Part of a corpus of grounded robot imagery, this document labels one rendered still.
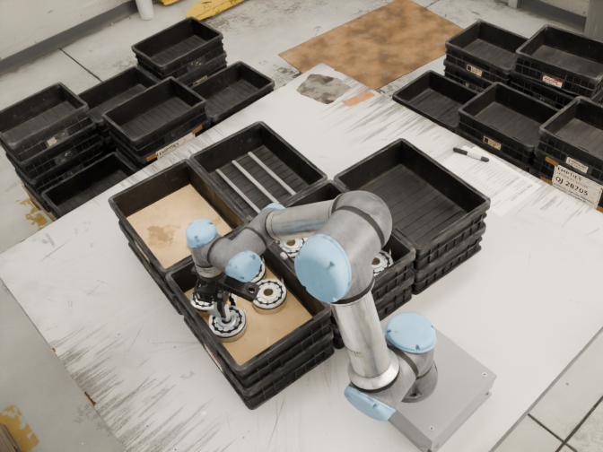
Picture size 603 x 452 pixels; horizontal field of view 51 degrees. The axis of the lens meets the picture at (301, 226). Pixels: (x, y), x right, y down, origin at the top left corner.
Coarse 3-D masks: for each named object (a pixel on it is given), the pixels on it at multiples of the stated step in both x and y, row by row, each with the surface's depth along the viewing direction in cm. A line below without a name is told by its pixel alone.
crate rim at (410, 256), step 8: (320, 184) 196; (336, 184) 195; (312, 192) 194; (344, 192) 193; (296, 200) 192; (392, 232) 180; (400, 240) 177; (280, 248) 179; (408, 248) 175; (288, 256) 177; (408, 256) 174; (392, 264) 172; (400, 264) 172; (384, 272) 170; (392, 272) 172; (376, 280) 169
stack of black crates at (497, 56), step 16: (464, 32) 329; (480, 32) 338; (496, 32) 330; (512, 32) 323; (448, 48) 324; (464, 48) 335; (480, 48) 334; (496, 48) 333; (512, 48) 328; (448, 64) 329; (464, 64) 322; (480, 64) 314; (496, 64) 306; (512, 64) 322; (464, 80) 327; (480, 80) 318; (496, 80) 311
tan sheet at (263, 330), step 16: (192, 288) 185; (240, 304) 180; (288, 304) 178; (208, 320) 177; (256, 320) 176; (272, 320) 175; (288, 320) 175; (304, 320) 174; (256, 336) 172; (272, 336) 172; (240, 352) 169; (256, 352) 169
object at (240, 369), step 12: (276, 252) 179; (288, 264) 176; (168, 276) 176; (192, 312) 167; (324, 312) 163; (204, 324) 166; (312, 324) 162; (216, 336) 161; (288, 336) 159; (300, 336) 162; (276, 348) 158; (228, 360) 156; (252, 360) 156; (264, 360) 157; (240, 372) 155
